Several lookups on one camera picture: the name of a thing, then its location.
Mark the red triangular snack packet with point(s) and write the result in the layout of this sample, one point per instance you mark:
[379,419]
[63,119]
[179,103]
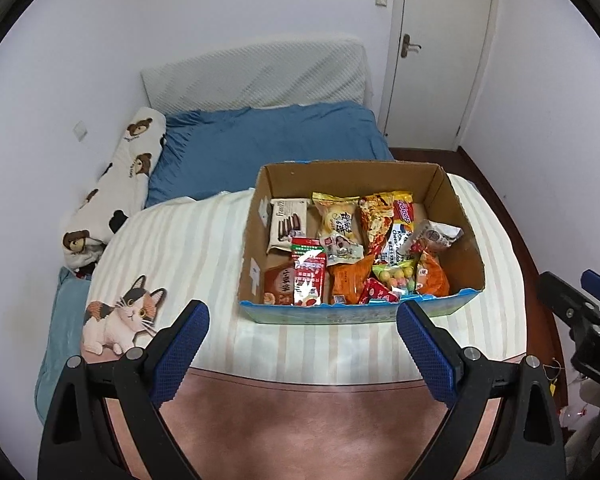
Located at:
[377,291]

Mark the red yellow snack pack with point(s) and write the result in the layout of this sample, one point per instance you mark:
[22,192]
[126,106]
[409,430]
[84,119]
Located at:
[402,208]

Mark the blue bed sheet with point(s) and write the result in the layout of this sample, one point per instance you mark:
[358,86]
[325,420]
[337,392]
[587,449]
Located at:
[280,140]

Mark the colourful candy ball bag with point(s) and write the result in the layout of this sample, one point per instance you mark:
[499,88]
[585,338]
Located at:
[397,277]

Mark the red and green snack packet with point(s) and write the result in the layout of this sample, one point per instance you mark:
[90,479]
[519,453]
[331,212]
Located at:
[307,272]

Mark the striped cat print blanket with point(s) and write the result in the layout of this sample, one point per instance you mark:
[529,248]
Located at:
[190,245]

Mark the brown snack packet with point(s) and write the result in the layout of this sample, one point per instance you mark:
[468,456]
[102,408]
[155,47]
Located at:
[279,285]

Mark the orange snack packet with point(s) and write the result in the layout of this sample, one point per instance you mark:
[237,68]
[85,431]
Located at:
[432,277]
[350,280]

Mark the white cartoon print packet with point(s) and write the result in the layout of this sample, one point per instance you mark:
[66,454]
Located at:
[342,249]

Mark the cardboard box with blue outside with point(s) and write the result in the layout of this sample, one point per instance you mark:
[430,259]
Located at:
[260,230]

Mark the white door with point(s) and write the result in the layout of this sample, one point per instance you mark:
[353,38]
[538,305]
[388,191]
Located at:
[445,85]

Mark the yellow red noodle packet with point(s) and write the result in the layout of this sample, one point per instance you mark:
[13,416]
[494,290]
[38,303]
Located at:
[377,222]

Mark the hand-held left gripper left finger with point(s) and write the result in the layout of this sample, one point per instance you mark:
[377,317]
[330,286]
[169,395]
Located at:
[180,355]

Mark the white quilted headboard cushion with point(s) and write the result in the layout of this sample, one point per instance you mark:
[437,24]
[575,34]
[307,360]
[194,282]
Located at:
[255,75]

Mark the light blue blanket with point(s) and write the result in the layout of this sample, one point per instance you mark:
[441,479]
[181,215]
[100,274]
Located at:
[60,340]

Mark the white cookie packet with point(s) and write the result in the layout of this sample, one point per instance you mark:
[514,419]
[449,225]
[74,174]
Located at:
[435,236]

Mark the yellow cake packet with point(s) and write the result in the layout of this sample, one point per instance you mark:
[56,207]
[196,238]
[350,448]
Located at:
[335,215]

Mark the white chocolate wafer box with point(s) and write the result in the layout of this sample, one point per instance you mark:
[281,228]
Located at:
[287,225]

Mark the bear print pillow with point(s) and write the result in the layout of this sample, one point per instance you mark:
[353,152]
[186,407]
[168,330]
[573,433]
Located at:
[115,195]

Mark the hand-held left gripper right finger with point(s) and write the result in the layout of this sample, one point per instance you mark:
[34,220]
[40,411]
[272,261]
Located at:
[427,355]

